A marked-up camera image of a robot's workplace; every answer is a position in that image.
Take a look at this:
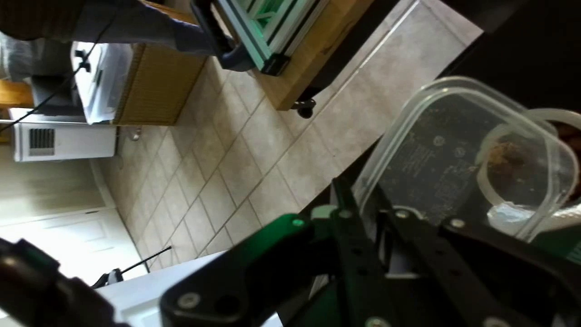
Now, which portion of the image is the white wall heater unit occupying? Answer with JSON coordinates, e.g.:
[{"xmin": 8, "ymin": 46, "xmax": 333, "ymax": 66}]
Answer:
[{"xmin": 8, "ymin": 117, "xmax": 117, "ymax": 166}]

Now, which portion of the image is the white cabinet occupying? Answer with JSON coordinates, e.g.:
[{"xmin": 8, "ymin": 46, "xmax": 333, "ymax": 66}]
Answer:
[{"xmin": 66, "ymin": 40, "xmax": 208, "ymax": 128}]

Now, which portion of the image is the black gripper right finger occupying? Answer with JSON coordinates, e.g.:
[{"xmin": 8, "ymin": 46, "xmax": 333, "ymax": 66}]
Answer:
[{"xmin": 373, "ymin": 206, "xmax": 581, "ymax": 327}]

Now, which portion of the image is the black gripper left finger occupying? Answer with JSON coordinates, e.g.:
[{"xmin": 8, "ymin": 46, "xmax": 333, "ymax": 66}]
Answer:
[{"xmin": 159, "ymin": 175, "xmax": 391, "ymax": 327}]

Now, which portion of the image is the white panel door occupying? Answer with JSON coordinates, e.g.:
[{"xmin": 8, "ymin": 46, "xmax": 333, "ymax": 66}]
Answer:
[{"xmin": 0, "ymin": 204, "xmax": 150, "ymax": 288}]

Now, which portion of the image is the round dark green lid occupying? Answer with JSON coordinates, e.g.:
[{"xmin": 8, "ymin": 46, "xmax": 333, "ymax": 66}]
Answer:
[{"xmin": 531, "ymin": 222, "xmax": 581, "ymax": 266}]

